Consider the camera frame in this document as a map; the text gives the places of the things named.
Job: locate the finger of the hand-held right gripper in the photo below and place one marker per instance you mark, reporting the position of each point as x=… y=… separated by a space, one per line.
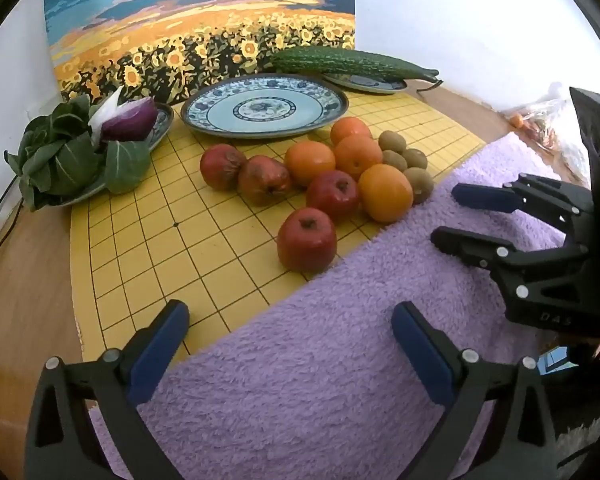
x=465 y=245
x=485 y=197

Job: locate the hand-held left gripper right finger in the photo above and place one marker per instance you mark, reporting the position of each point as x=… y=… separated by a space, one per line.
x=420 y=352

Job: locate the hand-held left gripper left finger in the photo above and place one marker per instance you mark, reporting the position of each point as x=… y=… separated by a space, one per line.
x=160 y=347

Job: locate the brown kiwi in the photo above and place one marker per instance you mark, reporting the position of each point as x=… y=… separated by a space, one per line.
x=394 y=161
x=416 y=158
x=420 y=185
x=392 y=140

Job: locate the orange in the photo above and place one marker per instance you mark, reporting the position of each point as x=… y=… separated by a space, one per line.
x=386 y=194
x=357 y=156
x=310 y=162
x=350 y=129

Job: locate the smooth red apple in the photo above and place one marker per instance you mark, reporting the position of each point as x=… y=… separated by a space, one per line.
x=332 y=195
x=307 y=240

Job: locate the wrinkled red apple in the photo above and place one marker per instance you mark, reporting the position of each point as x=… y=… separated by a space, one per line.
x=222 y=167
x=264 y=180

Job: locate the large blue patterned plate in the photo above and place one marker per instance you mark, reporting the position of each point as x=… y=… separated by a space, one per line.
x=260 y=110

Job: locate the clear plastic bag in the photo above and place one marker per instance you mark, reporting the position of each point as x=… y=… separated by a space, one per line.
x=545 y=120

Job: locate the yellow grid go board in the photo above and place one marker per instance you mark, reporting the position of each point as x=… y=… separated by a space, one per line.
x=180 y=240

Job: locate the purple fluffy towel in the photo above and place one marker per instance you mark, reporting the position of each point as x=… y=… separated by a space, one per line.
x=305 y=360

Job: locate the green cucumber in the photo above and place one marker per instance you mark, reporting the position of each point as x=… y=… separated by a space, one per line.
x=310 y=60
x=392 y=66

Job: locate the small blue patterned plate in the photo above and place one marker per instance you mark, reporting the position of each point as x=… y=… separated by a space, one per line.
x=370 y=85

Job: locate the green bok choy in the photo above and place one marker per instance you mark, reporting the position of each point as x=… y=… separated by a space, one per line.
x=60 y=160

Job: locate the blue plate under vegetables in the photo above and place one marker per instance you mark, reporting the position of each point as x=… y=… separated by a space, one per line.
x=162 y=120

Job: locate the purple red cabbage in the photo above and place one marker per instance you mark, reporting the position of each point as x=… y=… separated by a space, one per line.
x=130 y=120

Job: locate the sunflower field painting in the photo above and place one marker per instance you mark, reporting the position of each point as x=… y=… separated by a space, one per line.
x=180 y=10

